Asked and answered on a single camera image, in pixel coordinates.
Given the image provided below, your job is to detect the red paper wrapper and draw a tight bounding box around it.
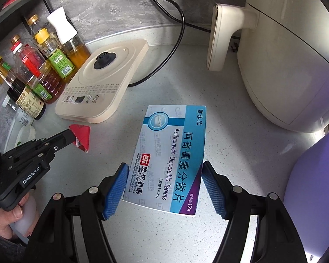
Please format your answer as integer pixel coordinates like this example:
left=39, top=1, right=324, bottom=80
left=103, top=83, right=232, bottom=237
left=69, top=124, right=90, bottom=153

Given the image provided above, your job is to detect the blue white medicine box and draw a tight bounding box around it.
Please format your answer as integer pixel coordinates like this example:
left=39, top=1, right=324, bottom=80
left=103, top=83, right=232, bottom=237
left=123, top=105, right=206, bottom=215

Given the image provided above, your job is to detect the purple plastic trash bin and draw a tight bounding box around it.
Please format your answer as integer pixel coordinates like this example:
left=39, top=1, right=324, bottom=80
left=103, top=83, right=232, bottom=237
left=283, top=133, right=329, bottom=258

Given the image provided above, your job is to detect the black kitchen shelf rack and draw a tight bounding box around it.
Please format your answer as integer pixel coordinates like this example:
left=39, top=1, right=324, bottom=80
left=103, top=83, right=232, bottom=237
left=0, top=0, right=54, bottom=42

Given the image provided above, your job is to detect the left hand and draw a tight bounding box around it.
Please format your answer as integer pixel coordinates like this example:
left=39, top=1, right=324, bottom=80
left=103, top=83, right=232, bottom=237
left=0, top=193, right=30, bottom=239

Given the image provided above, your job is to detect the small clear white cap jar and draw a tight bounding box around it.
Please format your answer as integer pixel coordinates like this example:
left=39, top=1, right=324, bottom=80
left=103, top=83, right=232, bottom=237
left=2, top=95, right=34, bottom=126

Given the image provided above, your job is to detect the dark soy sauce bottle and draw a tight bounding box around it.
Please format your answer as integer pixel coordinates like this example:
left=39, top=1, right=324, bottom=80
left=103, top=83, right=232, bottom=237
left=0, top=63, right=46, bottom=121

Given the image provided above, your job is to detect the red cap oil bottle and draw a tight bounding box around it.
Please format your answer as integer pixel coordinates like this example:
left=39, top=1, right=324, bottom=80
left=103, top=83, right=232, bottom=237
left=11, top=34, right=65, bottom=104

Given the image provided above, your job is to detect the yellow cap green label bottle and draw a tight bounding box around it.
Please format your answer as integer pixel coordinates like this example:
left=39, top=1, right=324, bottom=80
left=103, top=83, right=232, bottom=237
left=27, top=14, right=77, bottom=83

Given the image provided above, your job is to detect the white top oil sprayer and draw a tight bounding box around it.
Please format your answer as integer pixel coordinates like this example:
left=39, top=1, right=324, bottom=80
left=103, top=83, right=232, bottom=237
left=47, top=7, right=91, bottom=69

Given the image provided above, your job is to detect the cream air fryer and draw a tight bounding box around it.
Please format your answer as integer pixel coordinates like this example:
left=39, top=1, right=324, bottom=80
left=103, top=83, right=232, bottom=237
left=207, top=0, right=329, bottom=133

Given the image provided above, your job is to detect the black power cable left plug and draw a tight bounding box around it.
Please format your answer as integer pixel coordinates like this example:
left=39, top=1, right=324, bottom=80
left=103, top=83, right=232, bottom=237
left=134, top=0, right=242, bottom=41

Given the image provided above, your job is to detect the black power cable plug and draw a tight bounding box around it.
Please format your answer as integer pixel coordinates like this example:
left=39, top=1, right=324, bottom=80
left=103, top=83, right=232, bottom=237
left=90, top=0, right=186, bottom=87
left=134, top=0, right=242, bottom=41

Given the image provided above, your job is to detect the black power cable right plug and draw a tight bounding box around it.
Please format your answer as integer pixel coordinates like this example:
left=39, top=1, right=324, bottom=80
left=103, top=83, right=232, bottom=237
left=90, top=0, right=186, bottom=87

